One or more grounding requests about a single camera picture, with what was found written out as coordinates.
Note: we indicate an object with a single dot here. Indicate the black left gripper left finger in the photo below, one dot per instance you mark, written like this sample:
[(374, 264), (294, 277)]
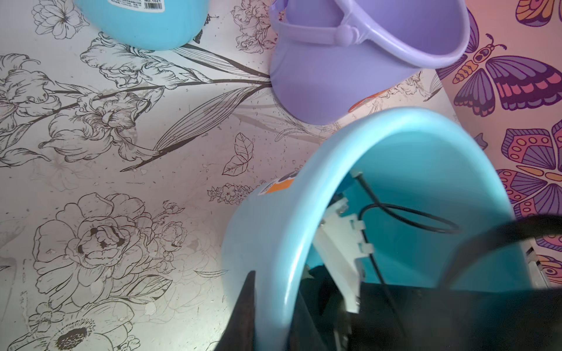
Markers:
[(240, 330)]

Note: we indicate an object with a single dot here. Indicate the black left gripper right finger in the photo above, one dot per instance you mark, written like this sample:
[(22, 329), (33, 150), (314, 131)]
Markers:
[(303, 335)]

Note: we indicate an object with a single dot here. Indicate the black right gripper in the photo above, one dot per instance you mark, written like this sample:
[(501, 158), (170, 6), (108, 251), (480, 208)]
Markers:
[(402, 317)]

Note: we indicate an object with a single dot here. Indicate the light blue bucket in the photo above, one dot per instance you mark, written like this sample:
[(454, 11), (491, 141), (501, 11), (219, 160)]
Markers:
[(419, 182), (156, 25)]

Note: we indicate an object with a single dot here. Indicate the purple plastic bucket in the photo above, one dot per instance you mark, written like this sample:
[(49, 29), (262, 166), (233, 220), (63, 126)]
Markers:
[(330, 56)]

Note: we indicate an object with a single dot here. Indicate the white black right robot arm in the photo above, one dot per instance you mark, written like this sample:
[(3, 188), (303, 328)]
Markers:
[(394, 317)]

